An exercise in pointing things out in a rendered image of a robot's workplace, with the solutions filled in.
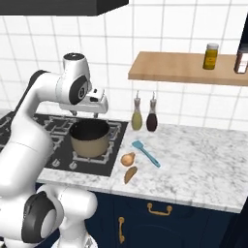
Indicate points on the black range hood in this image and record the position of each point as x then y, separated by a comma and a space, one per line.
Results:
61, 6

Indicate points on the black gas hob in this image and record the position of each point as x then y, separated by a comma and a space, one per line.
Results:
80, 142

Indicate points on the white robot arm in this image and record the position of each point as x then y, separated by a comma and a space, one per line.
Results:
25, 151

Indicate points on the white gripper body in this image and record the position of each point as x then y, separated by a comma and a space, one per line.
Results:
84, 106

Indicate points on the navy cupboard door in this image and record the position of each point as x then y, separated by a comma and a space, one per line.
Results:
103, 219

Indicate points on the wooden wall shelf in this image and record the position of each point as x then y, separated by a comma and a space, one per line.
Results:
187, 68

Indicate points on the navy drawer front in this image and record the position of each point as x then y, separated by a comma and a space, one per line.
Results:
161, 213

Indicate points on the brown jar with white label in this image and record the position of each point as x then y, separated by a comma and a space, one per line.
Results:
241, 61

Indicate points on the beige pot with dark inside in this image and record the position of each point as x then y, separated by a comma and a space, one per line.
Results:
89, 138

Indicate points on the dark vinegar bottle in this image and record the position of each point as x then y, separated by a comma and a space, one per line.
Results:
151, 119

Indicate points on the yellow oil bottle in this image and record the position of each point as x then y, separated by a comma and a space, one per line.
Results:
137, 117

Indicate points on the brown sweet potato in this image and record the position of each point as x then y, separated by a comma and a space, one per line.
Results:
130, 174

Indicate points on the yellow spice jar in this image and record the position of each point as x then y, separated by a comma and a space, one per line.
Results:
210, 56

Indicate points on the blue spatula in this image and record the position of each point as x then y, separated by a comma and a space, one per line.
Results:
146, 153

